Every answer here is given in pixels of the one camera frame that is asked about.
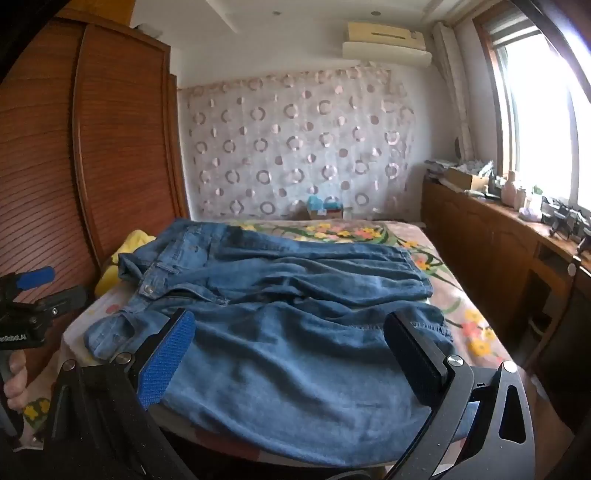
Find blue plush toy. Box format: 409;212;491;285
306;196;344;221

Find person's left hand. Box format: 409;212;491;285
3;354;29;412

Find ring patterned curtain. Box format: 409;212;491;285
178;64;416;223

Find beige floral blanket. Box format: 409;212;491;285
228;219;520;372

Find black gadgets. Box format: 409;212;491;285
540;198;591;256

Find blue denim pants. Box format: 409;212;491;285
83;219;455;467

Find brown wooden cabinet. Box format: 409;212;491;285
421;178;591;418

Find yellow cloth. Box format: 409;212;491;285
95;229;158;297

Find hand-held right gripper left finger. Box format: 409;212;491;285
44;309;197;480

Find window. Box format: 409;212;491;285
475;0;591;222

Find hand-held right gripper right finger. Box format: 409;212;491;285
383;311;536;480

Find cream air conditioner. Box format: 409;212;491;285
342;21;433;68

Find brown wooden wardrobe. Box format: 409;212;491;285
0;9;191;416

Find pile of papers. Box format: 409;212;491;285
424;158;496;178

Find white floral blanket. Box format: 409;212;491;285
18;284;151;446

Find cardboard box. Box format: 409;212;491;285
442;166;491;193

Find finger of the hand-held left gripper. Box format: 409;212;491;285
33;285;89;320
14;267;56;292

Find white wall pipe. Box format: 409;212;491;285
433;22;477;161

